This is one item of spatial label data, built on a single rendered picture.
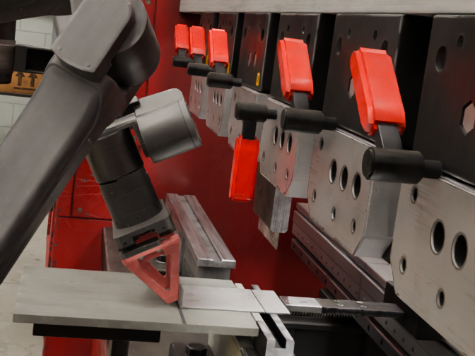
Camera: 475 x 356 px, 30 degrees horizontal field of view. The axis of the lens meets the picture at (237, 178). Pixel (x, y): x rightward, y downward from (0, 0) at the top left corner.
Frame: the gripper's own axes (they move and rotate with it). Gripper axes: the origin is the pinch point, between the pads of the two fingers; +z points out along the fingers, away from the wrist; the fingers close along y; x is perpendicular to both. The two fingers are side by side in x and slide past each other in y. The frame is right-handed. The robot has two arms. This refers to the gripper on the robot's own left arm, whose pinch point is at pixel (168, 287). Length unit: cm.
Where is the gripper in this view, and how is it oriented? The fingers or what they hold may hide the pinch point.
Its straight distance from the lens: 104.3
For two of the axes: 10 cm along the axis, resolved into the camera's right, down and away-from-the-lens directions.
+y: -1.5, -1.8, 9.7
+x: -9.2, 3.8, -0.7
